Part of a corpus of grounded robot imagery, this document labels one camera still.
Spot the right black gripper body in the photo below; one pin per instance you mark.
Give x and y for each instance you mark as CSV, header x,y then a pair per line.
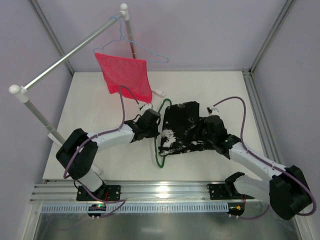
x,y
204,128

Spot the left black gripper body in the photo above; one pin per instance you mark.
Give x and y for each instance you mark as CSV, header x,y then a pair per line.
x,y
155,123

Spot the black white tie-dye trousers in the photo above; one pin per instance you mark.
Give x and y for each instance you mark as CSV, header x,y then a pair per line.
x,y
181,129

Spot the green plastic hanger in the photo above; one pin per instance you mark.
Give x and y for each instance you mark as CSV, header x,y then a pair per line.
x,y
155,143

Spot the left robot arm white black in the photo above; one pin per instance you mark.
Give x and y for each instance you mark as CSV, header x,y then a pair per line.
x,y
78,152

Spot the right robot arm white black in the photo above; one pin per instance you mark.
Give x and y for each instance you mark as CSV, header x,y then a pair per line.
x,y
283,188

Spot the red cloth towel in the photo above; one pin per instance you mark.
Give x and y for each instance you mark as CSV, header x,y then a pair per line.
x,y
131,73

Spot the silver white clothes rack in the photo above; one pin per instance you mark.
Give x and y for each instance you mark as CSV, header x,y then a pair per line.
x,y
20,92

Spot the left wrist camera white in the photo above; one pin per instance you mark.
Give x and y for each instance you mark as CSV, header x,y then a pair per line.
x,y
145,106

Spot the aluminium front rail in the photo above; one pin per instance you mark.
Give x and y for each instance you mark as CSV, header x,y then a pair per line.
x,y
63,191

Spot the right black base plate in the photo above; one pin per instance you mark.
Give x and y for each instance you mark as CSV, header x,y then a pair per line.
x,y
225,191

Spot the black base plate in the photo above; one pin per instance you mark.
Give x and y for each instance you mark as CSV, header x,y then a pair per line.
x,y
112,192
225,191

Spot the aluminium side rail frame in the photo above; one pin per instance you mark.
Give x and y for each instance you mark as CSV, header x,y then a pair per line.
x,y
264,131

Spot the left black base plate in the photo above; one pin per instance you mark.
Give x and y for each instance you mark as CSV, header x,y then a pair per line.
x,y
112,192

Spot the perforated cable duct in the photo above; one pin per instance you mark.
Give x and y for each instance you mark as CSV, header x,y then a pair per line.
x,y
128,208

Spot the blue wire hanger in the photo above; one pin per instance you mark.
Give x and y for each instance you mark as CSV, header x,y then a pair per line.
x,y
140,45

